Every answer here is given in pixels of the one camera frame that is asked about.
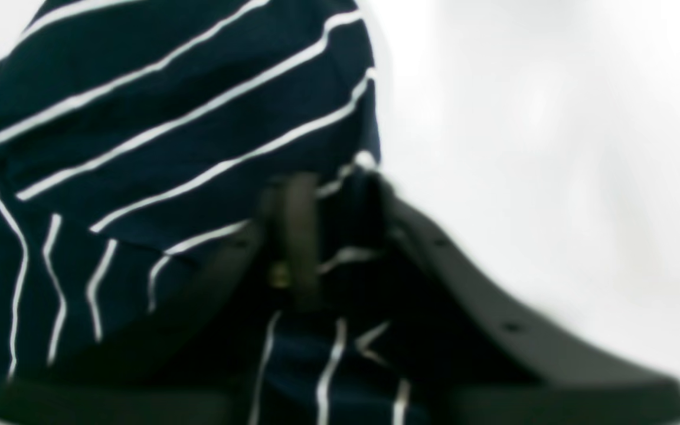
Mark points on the navy white striped t-shirt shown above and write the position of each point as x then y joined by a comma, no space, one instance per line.
136,136

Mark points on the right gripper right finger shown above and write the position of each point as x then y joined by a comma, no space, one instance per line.
480,356

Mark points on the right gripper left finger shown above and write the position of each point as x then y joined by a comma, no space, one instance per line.
199,358

